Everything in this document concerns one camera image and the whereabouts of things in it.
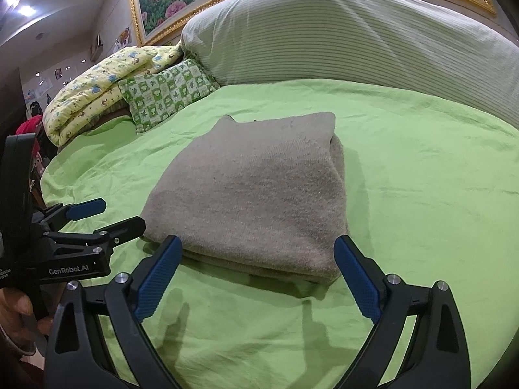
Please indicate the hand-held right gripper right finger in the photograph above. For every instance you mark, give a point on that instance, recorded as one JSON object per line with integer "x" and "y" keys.
{"x": 357, "y": 275}

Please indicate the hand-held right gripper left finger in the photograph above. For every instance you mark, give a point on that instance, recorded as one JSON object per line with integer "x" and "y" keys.
{"x": 158, "y": 279}

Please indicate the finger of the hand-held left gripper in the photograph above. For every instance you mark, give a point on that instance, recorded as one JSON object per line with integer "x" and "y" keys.
{"x": 87, "y": 207}
{"x": 121, "y": 227}

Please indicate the beige knit sweater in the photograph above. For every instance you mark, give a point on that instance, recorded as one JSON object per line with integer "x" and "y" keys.
{"x": 251, "y": 194}

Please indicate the person's left hand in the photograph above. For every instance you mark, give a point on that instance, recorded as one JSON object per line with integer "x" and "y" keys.
{"x": 16, "y": 310}

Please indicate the red cloth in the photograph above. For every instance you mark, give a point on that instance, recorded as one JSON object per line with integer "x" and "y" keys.
{"x": 29, "y": 127}

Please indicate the green bed sheet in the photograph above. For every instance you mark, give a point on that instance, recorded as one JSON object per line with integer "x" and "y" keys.
{"x": 425, "y": 194}

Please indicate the yellow printed quilt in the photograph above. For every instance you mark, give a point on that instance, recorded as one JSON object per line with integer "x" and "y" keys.
{"x": 93, "y": 93}

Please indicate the green checked pillow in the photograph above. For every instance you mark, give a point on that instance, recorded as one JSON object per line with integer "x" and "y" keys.
{"x": 166, "y": 91}

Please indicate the ceiling light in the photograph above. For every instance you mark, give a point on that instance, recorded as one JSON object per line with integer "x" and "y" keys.
{"x": 12, "y": 0}
{"x": 26, "y": 9}

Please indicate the gold framed flower painting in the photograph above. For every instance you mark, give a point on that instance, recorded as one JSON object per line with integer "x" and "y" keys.
{"x": 170, "y": 0}

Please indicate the striped padded headboard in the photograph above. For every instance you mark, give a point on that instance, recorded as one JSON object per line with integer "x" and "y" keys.
{"x": 365, "y": 36}

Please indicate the wall picture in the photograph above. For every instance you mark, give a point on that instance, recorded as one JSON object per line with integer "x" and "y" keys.
{"x": 59, "y": 73}
{"x": 123, "y": 37}

